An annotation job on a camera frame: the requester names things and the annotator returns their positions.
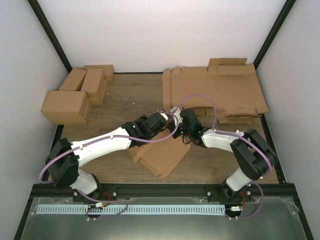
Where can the black frame post right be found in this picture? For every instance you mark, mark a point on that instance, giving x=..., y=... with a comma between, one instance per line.
x=278, y=23

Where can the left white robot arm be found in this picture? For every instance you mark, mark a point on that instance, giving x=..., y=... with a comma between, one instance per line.
x=67, y=157

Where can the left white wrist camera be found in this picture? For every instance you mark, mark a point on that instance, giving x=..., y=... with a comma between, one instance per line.
x=164, y=115

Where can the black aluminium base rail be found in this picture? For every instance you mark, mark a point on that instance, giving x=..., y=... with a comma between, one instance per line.
x=213, y=192

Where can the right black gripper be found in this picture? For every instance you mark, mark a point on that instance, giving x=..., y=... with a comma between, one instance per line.
x=176, y=135

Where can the black frame post left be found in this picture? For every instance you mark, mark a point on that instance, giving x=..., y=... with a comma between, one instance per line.
x=42, y=19

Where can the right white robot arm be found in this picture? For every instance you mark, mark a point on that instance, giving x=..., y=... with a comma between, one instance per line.
x=255, y=157

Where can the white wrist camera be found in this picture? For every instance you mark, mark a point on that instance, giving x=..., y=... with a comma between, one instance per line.
x=175, y=111
x=164, y=115

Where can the folded cardboard box back left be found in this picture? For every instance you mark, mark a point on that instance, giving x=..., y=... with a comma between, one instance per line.
x=74, y=80

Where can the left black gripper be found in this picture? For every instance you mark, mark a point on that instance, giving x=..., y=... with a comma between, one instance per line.
x=140, y=120

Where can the folded cardboard box middle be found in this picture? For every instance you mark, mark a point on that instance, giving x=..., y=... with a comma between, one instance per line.
x=94, y=85

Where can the brown cardboard box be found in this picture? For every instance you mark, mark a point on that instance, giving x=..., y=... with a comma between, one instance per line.
x=160, y=157

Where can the stack of flat cardboard blanks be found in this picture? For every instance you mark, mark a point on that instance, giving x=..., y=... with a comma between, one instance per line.
x=226, y=87

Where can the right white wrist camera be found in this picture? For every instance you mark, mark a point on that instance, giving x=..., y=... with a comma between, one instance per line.
x=175, y=111

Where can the black frame post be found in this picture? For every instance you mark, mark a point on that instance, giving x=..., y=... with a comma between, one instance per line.
x=278, y=23
x=42, y=19

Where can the small cardboard box rear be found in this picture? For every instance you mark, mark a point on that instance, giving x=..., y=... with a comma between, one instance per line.
x=108, y=70

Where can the light blue slotted cable duct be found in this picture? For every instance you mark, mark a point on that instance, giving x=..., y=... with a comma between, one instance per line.
x=81, y=209

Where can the large folded cardboard box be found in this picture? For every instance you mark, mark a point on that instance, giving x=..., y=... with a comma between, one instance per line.
x=67, y=107

